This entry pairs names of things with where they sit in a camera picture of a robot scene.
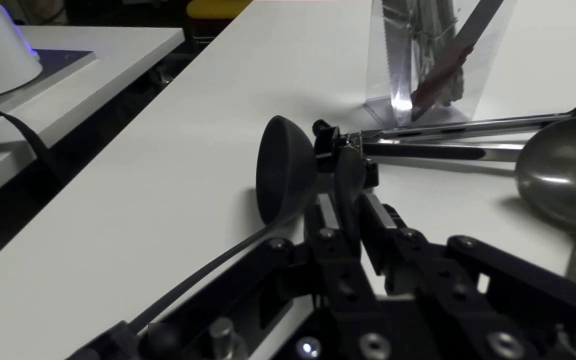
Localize brown handled utensil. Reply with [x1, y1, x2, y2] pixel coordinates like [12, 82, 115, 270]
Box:
[412, 0, 504, 117]

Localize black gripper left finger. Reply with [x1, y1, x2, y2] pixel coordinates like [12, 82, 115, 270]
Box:
[304, 193, 368, 300]

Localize steel spoon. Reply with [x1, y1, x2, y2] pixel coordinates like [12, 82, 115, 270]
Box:
[515, 120, 576, 282]

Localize clear plastic utensil holder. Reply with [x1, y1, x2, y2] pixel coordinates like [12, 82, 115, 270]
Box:
[363, 0, 515, 127]

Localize metal tongs black tips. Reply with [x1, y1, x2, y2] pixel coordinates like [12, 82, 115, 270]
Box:
[347, 105, 576, 162]

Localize black plastic ladle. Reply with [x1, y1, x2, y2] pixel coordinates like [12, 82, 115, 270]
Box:
[127, 115, 315, 331]

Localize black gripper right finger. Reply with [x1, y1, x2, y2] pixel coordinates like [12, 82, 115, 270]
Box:
[357, 191, 460, 294]

